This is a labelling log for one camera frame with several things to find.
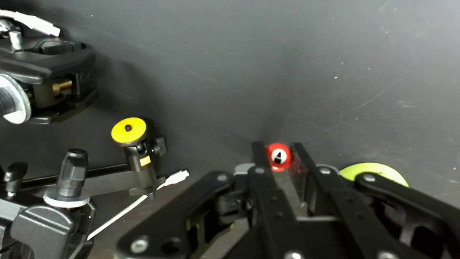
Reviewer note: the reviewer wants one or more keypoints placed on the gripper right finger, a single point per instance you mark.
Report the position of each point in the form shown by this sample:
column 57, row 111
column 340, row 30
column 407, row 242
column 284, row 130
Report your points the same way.
column 395, row 201

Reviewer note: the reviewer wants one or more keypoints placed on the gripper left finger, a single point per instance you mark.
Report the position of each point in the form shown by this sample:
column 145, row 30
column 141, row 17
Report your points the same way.
column 179, row 216

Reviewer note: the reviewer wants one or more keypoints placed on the red pen with white mark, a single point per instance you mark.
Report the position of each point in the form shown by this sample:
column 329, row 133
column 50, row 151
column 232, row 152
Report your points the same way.
column 278, row 156

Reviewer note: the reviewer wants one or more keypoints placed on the lime green round object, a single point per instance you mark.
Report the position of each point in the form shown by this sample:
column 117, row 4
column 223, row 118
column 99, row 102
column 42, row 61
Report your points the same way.
column 373, row 168

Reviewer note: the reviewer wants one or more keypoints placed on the black ball head yellow disc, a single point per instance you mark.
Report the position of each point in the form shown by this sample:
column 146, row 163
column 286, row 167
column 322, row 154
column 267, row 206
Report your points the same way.
column 138, row 158

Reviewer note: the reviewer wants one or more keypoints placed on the black metal bar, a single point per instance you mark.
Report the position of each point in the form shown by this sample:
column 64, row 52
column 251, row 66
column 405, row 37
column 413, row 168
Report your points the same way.
column 107, row 181

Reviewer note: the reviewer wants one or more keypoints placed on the black clamp with knobs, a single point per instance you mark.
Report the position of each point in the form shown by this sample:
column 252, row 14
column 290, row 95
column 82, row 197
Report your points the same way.
column 46, row 223

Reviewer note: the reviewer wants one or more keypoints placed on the black clamp with silver disc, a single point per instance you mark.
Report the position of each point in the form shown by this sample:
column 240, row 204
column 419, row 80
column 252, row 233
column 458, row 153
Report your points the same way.
column 54, row 68

